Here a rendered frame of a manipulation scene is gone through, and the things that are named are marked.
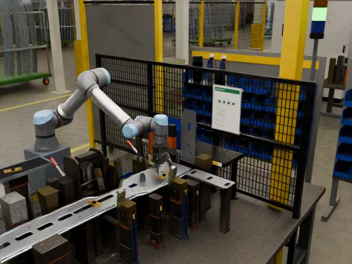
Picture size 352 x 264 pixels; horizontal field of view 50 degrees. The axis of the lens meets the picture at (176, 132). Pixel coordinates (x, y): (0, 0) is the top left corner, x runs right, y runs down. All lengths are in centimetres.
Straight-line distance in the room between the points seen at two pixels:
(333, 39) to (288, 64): 611
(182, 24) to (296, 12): 435
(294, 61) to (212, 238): 110
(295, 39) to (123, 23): 270
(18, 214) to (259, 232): 130
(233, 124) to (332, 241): 162
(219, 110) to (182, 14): 407
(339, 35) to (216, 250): 669
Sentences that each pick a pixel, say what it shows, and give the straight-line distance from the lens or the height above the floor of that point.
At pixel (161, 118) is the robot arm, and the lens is 205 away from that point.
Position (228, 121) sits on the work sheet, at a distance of 250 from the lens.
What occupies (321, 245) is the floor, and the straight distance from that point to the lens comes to 358.
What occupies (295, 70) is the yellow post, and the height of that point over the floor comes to 159.
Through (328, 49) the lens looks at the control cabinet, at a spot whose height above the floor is 108.
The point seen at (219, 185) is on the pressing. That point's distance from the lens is 213.
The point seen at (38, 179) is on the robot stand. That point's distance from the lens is 250.
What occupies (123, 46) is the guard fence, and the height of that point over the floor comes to 148.
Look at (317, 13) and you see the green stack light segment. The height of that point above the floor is 191.
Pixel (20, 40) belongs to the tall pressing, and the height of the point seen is 112.
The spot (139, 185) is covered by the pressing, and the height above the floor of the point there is 100.
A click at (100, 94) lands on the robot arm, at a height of 149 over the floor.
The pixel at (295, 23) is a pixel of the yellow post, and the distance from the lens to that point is 224.
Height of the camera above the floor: 195
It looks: 19 degrees down
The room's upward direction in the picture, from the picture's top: straight up
